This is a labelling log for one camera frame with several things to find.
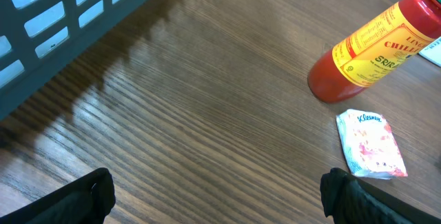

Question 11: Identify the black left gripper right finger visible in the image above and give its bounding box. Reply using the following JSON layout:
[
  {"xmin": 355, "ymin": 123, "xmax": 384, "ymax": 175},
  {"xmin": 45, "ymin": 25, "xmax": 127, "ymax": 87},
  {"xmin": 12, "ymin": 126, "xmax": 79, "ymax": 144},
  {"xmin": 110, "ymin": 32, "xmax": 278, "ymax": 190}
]
[{"xmin": 320, "ymin": 167, "xmax": 440, "ymax": 224}]

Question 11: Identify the red sauce bottle green cap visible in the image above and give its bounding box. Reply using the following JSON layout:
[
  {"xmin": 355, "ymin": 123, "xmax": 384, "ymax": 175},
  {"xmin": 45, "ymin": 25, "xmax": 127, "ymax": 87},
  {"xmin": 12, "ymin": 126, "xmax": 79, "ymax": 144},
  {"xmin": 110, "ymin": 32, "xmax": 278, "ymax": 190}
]
[{"xmin": 307, "ymin": 0, "xmax": 440, "ymax": 103}]

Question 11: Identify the grey plastic shopping basket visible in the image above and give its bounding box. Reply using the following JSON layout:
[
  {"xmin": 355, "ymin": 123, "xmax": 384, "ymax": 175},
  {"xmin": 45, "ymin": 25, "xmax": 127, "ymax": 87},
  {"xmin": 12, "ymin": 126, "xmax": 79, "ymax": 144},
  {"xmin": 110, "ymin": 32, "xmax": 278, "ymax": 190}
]
[{"xmin": 1, "ymin": 0, "xmax": 147, "ymax": 118}]

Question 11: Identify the orange Kleenex tissue pack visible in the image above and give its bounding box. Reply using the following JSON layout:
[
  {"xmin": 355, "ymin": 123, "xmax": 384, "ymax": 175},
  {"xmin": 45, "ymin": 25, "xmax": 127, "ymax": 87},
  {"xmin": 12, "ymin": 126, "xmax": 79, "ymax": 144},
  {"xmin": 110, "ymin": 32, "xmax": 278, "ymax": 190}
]
[{"xmin": 336, "ymin": 109, "xmax": 408, "ymax": 179}]

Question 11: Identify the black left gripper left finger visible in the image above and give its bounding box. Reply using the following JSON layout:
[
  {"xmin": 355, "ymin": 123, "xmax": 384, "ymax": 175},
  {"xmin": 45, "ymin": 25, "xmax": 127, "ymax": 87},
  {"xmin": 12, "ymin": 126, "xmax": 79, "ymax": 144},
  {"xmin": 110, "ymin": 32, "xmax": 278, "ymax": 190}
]
[{"xmin": 1, "ymin": 167, "xmax": 116, "ymax": 224}]

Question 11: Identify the white barcode scanner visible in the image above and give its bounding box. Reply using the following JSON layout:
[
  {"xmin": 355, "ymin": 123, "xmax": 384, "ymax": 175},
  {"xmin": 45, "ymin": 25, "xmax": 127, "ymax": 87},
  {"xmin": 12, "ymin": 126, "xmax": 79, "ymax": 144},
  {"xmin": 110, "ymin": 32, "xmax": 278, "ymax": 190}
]
[{"xmin": 419, "ymin": 37, "xmax": 441, "ymax": 67}]

